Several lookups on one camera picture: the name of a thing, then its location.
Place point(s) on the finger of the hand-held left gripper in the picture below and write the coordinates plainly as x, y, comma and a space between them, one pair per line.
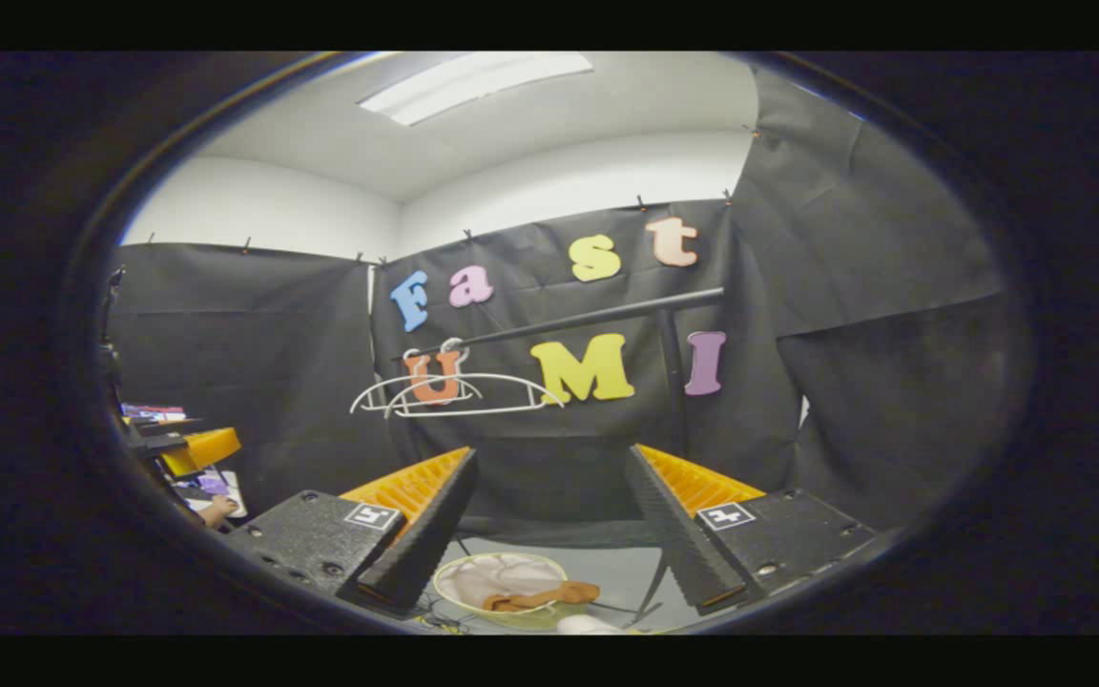
206, 448
163, 426

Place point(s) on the purple notepad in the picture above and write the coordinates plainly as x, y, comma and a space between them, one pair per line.
214, 484

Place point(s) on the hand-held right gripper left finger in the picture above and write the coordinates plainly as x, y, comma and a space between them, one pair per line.
425, 544

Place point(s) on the brown jacket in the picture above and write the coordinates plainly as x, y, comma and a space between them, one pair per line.
549, 596

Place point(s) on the black garment rack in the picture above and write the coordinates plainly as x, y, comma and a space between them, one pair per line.
607, 313

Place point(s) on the long ceiling light panel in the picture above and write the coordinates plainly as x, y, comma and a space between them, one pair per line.
473, 86

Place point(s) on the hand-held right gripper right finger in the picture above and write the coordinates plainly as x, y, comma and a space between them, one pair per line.
678, 544

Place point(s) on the computer monitor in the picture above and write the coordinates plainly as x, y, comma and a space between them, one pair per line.
154, 412

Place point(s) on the white plastic hanger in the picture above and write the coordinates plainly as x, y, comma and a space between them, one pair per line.
363, 401
473, 410

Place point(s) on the yellow-rimmed laundry hamper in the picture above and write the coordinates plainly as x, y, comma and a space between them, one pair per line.
511, 572

